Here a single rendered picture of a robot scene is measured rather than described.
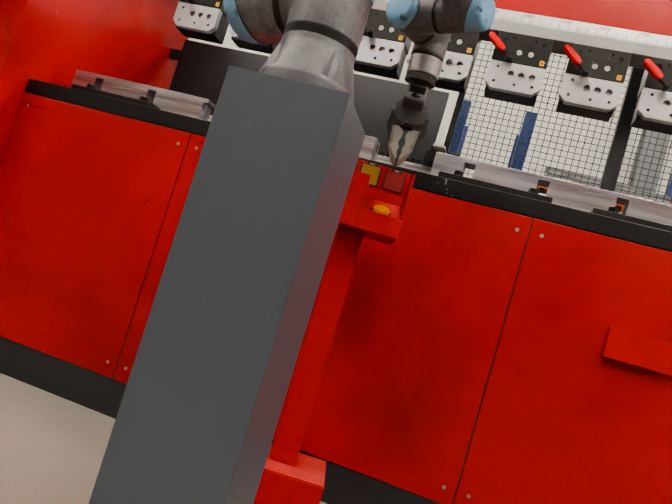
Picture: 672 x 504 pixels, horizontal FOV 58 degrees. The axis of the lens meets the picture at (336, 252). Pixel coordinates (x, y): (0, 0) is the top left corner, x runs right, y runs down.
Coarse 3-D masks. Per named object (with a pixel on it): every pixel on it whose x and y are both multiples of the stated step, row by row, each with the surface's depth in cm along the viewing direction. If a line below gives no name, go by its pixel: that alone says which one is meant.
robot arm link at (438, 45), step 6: (438, 36) 135; (444, 36) 136; (450, 36) 139; (426, 42) 135; (432, 42) 135; (438, 42) 136; (444, 42) 137; (414, 48) 138; (420, 48) 136; (426, 48) 136; (432, 48) 136; (438, 48) 136; (444, 48) 137; (432, 54) 136; (438, 54) 136; (444, 54) 138
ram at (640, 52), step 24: (504, 0) 170; (528, 0) 168; (552, 0) 167; (576, 0) 166; (600, 0) 164; (624, 0) 163; (648, 0) 161; (504, 24) 169; (600, 24) 163; (624, 24) 162; (648, 24) 160; (552, 48) 170; (624, 48) 161; (648, 48) 160
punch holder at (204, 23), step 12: (180, 0) 194; (204, 0) 192; (216, 0) 191; (180, 12) 193; (192, 12) 193; (204, 12) 191; (216, 12) 190; (180, 24) 192; (192, 24) 192; (204, 24) 190; (216, 24) 190; (228, 24) 198; (192, 36) 199; (204, 36) 195; (216, 36) 193
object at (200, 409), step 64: (256, 128) 83; (320, 128) 82; (192, 192) 84; (256, 192) 82; (320, 192) 81; (192, 256) 83; (256, 256) 81; (320, 256) 92; (192, 320) 82; (256, 320) 80; (128, 384) 82; (192, 384) 81; (256, 384) 79; (128, 448) 81; (192, 448) 80; (256, 448) 87
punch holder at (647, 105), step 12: (660, 60) 158; (648, 72) 159; (648, 84) 158; (660, 84) 158; (648, 96) 158; (660, 96) 157; (636, 108) 164; (648, 108) 157; (660, 108) 156; (636, 120) 161; (648, 120) 158; (660, 120) 156; (660, 132) 164
